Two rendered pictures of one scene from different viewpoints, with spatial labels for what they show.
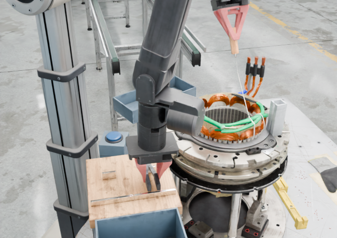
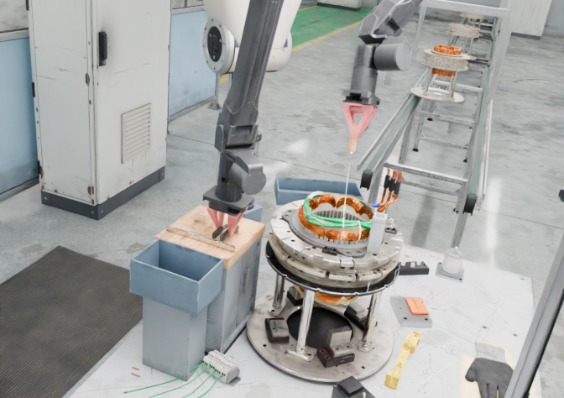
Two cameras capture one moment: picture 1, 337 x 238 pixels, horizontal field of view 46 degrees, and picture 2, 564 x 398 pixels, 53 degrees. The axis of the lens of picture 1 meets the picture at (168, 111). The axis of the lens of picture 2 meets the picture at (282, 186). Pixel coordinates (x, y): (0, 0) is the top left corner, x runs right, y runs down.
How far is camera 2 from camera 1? 0.71 m
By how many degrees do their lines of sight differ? 29
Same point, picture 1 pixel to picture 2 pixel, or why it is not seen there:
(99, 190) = (184, 224)
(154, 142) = (223, 191)
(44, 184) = not seen: hidden behind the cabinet
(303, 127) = (513, 313)
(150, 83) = (221, 133)
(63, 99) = not seen: hidden behind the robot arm
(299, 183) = (438, 354)
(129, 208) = (189, 243)
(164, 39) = (235, 98)
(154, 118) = (225, 168)
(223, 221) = (316, 339)
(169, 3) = (240, 70)
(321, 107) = not seen: outside the picture
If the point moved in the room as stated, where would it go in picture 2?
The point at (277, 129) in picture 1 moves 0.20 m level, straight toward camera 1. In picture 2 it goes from (372, 245) to (303, 268)
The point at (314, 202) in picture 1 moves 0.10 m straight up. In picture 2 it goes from (434, 377) to (443, 344)
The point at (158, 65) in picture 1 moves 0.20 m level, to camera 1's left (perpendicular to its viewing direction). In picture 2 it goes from (228, 119) to (159, 96)
